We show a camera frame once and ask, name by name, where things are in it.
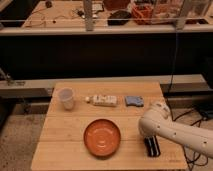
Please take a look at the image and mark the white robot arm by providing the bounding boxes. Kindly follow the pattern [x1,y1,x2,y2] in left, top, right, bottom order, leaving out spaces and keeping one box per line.
[138,101,213,159]

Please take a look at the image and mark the white plastic bottle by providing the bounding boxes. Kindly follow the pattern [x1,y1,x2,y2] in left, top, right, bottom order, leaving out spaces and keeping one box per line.
[85,95,117,107]

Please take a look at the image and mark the blue sponge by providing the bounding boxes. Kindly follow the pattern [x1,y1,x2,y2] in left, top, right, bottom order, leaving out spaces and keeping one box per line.
[125,96,144,107]

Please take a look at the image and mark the clear plastic cup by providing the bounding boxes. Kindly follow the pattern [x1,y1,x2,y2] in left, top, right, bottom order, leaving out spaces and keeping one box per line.
[58,88,74,110]

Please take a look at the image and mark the orange bowl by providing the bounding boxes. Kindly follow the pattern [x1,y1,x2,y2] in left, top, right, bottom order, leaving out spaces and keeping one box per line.
[83,119,121,157]

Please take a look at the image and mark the black bag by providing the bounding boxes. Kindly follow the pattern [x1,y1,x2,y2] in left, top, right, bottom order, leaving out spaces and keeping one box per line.
[107,10,131,26]

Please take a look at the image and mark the orange crate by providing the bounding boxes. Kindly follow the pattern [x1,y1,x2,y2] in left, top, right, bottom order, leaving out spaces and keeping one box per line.
[131,5,153,25]

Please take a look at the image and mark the black hanging cable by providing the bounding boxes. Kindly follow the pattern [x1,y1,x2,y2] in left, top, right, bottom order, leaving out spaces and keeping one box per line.
[165,29,180,98]

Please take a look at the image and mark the grey metal post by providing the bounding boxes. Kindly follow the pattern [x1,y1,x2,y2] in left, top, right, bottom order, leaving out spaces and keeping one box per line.
[83,0,93,31]

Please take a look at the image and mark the black floor cables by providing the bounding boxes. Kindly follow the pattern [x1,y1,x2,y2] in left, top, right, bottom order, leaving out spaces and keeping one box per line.
[173,109,210,171]

